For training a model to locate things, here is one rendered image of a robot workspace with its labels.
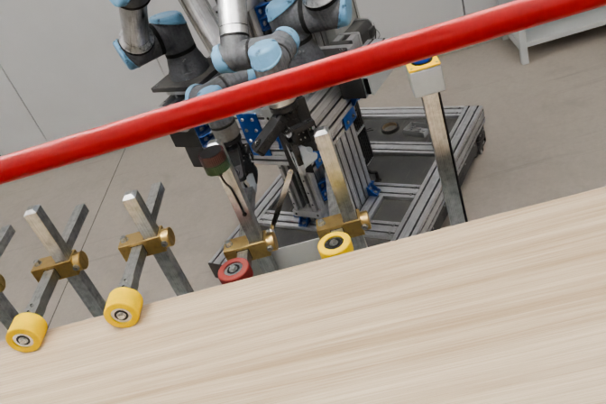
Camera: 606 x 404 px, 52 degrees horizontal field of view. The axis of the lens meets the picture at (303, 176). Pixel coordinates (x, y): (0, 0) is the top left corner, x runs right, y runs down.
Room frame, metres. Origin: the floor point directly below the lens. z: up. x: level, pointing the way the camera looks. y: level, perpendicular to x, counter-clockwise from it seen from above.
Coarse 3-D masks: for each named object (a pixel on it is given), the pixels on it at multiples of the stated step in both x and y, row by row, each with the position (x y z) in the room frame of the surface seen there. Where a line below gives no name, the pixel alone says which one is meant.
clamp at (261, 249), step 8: (264, 232) 1.34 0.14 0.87; (272, 232) 1.34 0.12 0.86; (232, 240) 1.36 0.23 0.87; (240, 240) 1.34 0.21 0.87; (264, 240) 1.31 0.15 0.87; (272, 240) 1.31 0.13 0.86; (224, 248) 1.34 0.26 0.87; (232, 248) 1.32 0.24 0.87; (240, 248) 1.31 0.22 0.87; (248, 248) 1.31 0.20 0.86; (256, 248) 1.31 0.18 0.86; (264, 248) 1.30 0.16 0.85; (272, 248) 1.30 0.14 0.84; (232, 256) 1.32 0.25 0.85; (256, 256) 1.31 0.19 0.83; (264, 256) 1.30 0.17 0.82
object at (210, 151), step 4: (208, 148) 1.30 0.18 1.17; (212, 148) 1.29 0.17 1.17; (216, 148) 1.29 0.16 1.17; (220, 148) 1.28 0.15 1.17; (200, 152) 1.29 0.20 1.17; (204, 152) 1.29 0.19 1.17; (208, 152) 1.28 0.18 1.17; (212, 152) 1.27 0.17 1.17; (216, 152) 1.27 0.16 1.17; (200, 156) 1.28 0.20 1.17; (204, 156) 1.27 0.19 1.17; (208, 156) 1.26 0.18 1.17; (212, 156) 1.26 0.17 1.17; (224, 172) 1.26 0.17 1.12; (220, 176) 1.27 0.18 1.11; (224, 180) 1.28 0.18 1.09; (232, 188) 1.30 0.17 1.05; (236, 196) 1.30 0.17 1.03; (236, 200) 1.30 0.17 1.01; (240, 204) 1.30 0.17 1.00; (244, 212) 1.31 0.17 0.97
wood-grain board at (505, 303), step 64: (384, 256) 1.05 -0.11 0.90; (448, 256) 0.98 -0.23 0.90; (512, 256) 0.92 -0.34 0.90; (576, 256) 0.86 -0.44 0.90; (192, 320) 1.08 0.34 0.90; (256, 320) 1.00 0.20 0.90; (320, 320) 0.94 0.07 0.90; (384, 320) 0.87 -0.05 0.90; (448, 320) 0.82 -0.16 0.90; (512, 320) 0.77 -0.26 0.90; (576, 320) 0.72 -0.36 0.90; (0, 384) 1.10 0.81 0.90; (64, 384) 1.03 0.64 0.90; (128, 384) 0.96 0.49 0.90; (192, 384) 0.89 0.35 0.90; (256, 384) 0.84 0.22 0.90; (320, 384) 0.78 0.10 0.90; (384, 384) 0.73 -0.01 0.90; (448, 384) 0.69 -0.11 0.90; (512, 384) 0.64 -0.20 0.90; (576, 384) 0.60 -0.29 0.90
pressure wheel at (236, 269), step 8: (224, 264) 1.22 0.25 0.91; (232, 264) 1.21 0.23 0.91; (240, 264) 1.20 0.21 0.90; (248, 264) 1.19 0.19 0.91; (224, 272) 1.19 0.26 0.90; (232, 272) 1.18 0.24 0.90; (240, 272) 1.17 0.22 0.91; (248, 272) 1.17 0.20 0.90; (224, 280) 1.16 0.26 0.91; (232, 280) 1.15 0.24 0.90
